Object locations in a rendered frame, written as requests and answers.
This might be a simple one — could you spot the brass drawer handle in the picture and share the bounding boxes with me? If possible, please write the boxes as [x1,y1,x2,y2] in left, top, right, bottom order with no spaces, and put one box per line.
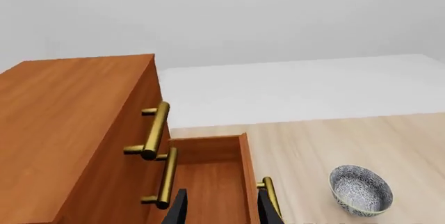
[123,101,171,161]
[140,147,178,209]
[256,176,283,218]

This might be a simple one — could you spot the closed wooden drawer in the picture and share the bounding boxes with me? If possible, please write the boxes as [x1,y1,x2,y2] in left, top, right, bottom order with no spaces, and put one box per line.
[54,153,164,224]
[92,57,171,183]

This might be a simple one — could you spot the wooden cabinet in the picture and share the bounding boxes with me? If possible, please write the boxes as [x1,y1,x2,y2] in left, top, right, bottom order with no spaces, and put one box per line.
[0,53,171,224]

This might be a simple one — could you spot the open wooden drawer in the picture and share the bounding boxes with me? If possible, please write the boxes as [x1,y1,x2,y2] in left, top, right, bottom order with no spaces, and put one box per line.
[141,132,261,224]

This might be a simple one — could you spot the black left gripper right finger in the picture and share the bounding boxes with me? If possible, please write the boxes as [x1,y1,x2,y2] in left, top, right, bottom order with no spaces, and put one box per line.
[257,189,286,224]

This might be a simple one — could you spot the blue patterned bowl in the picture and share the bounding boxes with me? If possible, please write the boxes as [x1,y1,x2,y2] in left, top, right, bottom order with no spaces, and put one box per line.
[329,165,395,218]

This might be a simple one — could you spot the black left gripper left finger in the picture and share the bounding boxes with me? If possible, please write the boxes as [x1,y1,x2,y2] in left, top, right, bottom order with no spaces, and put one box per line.
[161,188,190,224]

